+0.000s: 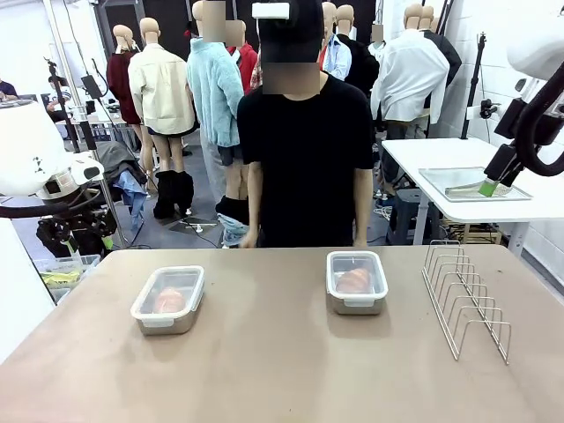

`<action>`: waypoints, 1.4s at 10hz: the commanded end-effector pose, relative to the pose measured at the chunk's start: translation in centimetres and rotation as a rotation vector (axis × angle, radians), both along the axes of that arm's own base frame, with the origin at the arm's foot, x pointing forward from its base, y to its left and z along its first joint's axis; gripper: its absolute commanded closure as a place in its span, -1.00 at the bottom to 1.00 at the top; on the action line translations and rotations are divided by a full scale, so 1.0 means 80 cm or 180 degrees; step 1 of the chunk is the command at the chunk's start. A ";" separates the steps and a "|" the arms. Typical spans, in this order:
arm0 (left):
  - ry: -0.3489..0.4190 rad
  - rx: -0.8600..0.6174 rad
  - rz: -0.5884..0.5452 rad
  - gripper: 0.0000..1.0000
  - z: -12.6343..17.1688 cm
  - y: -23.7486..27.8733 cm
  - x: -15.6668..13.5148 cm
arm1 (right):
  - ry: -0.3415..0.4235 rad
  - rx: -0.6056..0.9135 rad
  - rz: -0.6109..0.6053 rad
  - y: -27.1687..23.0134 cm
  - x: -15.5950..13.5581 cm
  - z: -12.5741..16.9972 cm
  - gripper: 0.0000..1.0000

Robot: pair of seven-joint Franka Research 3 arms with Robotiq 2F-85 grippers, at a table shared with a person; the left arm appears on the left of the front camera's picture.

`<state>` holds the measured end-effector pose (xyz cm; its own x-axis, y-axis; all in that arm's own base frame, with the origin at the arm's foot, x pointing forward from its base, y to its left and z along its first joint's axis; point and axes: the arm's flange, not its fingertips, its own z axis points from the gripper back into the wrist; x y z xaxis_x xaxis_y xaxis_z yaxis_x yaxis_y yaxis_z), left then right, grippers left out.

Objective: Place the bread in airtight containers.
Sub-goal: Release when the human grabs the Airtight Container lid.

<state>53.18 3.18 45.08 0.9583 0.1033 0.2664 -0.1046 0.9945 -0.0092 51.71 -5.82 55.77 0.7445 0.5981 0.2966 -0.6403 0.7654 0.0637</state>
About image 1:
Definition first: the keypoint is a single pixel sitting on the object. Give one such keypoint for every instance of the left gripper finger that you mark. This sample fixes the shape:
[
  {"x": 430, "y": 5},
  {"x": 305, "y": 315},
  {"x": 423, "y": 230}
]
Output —
[
  {"x": 107, "y": 242},
  {"x": 71, "y": 247}
]

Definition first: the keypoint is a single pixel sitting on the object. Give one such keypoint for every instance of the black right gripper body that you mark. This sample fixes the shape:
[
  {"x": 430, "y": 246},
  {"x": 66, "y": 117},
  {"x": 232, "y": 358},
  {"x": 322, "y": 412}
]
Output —
[{"x": 511, "y": 119}]

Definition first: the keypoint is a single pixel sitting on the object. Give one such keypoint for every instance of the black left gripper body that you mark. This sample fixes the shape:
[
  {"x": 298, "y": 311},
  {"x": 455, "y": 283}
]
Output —
[{"x": 83, "y": 224}]

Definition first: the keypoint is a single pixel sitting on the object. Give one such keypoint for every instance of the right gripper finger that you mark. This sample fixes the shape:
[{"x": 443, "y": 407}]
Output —
[
  {"x": 514, "y": 176},
  {"x": 488, "y": 188}
]

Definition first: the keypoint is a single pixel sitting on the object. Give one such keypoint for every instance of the perforated steel baking tray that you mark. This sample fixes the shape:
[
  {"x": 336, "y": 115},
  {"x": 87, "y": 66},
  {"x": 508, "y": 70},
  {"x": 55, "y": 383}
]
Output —
[{"x": 458, "y": 176}]

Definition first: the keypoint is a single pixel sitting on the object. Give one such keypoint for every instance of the clear plastic lid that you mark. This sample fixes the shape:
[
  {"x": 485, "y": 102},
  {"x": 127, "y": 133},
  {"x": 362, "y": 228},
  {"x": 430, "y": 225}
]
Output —
[
  {"x": 176, "y": 275},
  {"x": 357, "y": 260}
]

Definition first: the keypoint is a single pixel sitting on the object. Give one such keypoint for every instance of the golden croissant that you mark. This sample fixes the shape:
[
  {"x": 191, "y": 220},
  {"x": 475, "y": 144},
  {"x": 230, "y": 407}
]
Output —
[
  {"x": 169, "y": 300},
  {"x": 354, "y": 279}
]

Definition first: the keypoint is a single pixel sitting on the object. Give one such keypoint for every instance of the steel rectangular container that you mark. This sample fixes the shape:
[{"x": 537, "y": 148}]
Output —
[
  {"x": 357, "y": 308},
  {"x": 167, "y": 327}
]

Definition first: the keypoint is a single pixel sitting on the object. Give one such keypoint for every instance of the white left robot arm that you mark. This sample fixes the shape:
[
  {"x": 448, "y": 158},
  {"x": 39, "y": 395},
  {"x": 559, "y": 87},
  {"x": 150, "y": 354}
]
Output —
[{"x": 26, "y": 150}]

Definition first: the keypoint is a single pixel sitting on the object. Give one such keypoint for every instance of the person's right forearm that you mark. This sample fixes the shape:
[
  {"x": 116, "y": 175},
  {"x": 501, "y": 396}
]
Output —
[{"x": 254, "y": 198}]

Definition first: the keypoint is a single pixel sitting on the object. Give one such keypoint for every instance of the person's left forearm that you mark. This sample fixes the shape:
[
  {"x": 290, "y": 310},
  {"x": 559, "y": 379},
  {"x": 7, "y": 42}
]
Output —
[{"x": 362, "y": 202}]

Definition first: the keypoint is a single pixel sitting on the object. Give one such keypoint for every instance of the person's left hand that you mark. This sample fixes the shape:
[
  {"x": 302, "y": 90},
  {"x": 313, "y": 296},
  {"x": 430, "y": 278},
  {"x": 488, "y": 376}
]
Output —
[{"x": 361, "y": 242}]

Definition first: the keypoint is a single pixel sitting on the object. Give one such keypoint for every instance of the person's right hand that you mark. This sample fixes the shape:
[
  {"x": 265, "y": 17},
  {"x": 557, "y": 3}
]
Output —
[{"x": 250, "y": 239}]

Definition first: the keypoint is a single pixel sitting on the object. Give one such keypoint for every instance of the black bag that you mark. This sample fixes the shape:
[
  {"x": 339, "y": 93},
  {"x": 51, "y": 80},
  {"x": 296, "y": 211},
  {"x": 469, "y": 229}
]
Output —
[{"x": 50, "y": 247}]

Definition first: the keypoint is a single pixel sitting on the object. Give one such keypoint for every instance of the clear plastic storage bin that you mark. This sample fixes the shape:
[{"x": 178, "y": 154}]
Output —
[{"x": 53, "y": 266}]

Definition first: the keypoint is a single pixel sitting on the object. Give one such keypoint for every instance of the black light stand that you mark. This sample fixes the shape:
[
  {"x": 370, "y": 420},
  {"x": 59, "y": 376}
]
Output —
[{"x": 475, "y": 88}]

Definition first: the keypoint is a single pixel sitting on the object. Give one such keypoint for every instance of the wooden pallet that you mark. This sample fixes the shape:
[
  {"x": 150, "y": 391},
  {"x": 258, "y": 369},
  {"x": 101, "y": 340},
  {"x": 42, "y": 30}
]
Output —
[{"x": 471, "y": 233}]

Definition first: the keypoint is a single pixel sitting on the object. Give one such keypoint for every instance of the pile of grey blue clothes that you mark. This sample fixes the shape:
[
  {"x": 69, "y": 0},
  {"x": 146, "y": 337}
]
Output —
[{"x": 116, "y": 161}]

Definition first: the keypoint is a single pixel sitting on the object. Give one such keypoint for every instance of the black plastic stool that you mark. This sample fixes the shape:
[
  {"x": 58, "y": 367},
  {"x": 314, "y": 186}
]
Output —
[{"x": 410, "y": 211}]

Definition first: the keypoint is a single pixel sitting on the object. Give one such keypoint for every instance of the mannequin in black-white jacket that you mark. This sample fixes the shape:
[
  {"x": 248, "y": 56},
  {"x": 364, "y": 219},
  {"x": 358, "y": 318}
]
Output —
[{"x": 449, "y": 53}]

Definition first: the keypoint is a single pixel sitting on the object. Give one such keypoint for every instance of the mannequin in white shirt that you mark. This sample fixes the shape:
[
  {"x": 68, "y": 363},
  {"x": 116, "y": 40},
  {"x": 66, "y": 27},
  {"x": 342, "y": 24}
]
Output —
[{"x": 405, "y": 66}]

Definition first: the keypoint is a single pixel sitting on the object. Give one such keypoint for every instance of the black stand with flat plate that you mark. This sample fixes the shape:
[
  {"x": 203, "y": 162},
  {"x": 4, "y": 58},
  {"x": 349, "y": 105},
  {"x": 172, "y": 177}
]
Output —
[{"x": 90, "y": 87}]

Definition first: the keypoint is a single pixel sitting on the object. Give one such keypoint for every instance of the mannequin in dark red sweater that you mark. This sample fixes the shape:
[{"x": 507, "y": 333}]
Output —
[{"x": 119, "y": 79}]

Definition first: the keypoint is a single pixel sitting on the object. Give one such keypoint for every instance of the man in dark shirt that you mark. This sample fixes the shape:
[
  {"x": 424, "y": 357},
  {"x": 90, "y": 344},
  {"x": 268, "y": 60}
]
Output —
[{"x": 6, "y": 90}]

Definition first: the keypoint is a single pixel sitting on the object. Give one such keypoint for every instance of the mannequin in cream jacket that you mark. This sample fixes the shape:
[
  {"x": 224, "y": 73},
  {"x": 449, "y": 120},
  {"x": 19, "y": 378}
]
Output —
[{"x": 158, "y": 88}]

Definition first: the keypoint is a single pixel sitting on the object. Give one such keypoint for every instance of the mannequin in black jacket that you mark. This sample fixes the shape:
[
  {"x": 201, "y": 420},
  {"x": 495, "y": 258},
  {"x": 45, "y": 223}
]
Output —
[{"x": 363, "y": 66}]

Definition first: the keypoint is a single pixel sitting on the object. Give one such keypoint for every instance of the mannequin in pale blue shirt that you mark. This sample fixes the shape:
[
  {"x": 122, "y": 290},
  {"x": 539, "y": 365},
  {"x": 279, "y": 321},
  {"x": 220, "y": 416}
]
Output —
[{"x": 339, "y": 57}]

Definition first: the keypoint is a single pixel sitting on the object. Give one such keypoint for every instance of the person in black t-shirt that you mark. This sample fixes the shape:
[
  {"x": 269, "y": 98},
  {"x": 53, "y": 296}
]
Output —
[{"x": 308, "y": 154}]

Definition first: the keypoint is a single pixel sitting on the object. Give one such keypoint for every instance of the mannequin in light blue fleece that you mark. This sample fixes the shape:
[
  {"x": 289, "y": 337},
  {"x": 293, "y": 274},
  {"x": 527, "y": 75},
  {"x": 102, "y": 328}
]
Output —
[{"x": 216, "y": 88}]

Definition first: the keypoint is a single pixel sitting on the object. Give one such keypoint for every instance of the mannequin in plaid shirt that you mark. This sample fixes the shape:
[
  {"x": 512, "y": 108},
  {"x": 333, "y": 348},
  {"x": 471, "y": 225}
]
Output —
[{"x": 256, "y": 75}]

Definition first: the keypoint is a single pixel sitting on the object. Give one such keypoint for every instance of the mannequin in red jacket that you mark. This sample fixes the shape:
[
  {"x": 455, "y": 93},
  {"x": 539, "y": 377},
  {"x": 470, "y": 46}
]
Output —
[{"x": 249, "y": 61}]

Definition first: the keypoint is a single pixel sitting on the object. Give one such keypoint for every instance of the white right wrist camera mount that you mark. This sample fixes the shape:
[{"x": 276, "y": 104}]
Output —
[{"x": 473, "y": 112}]

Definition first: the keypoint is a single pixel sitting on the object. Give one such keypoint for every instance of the black camera tripod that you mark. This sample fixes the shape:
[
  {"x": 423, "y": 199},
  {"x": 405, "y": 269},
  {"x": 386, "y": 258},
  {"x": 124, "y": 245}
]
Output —
[{"x": 52, "y": 67}]

